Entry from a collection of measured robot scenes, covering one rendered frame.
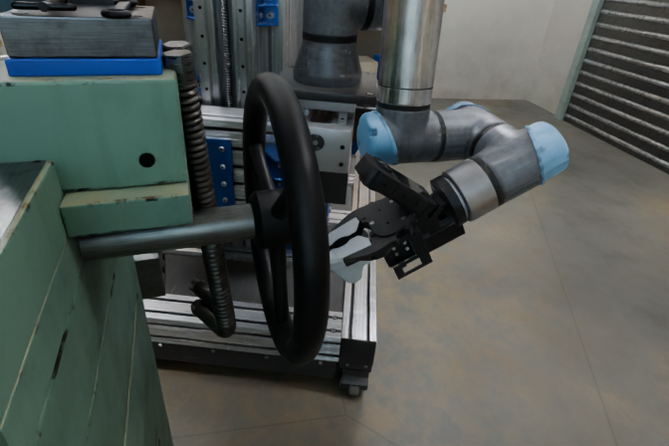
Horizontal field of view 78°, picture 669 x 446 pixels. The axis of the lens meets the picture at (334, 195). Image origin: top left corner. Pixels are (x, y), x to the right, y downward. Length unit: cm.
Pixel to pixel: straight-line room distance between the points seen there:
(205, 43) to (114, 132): 71
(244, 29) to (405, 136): 56
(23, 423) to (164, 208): 17
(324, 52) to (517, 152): 47
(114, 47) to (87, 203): 12
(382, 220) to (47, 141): 36
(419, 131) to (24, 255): 45
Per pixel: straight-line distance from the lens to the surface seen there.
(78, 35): 36
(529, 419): 139
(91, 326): 44
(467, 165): 56
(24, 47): 37
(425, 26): 56
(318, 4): 89
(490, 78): 432
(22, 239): 31
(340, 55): 90
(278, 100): 34
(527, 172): 57
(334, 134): 79
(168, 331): 121
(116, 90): 35
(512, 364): 149
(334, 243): 55
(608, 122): 375
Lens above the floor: 104
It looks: 29 degrees down
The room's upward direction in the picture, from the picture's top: 4 degrees clockwise
